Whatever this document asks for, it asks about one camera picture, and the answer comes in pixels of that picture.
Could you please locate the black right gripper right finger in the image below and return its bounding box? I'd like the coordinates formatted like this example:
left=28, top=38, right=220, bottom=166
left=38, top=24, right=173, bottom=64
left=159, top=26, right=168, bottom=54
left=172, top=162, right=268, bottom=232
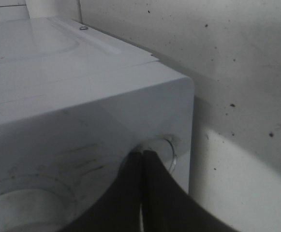
left=142, top=150, right=235, bottom=232

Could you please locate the white timer knob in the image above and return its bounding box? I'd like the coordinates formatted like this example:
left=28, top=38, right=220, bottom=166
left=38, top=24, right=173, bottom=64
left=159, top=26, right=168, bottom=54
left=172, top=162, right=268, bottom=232
left=0, top=188, right=76, bottom=232

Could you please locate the white microwave oven body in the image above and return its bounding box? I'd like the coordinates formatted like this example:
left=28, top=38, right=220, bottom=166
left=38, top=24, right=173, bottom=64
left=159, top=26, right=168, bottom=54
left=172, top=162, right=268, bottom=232
left=0, top=17, right=194, bottom=221

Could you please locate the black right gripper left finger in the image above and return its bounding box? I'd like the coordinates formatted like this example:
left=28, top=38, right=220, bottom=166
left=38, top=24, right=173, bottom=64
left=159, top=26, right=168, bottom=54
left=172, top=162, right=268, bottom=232
left=60, top=152, right=143, bottom=232

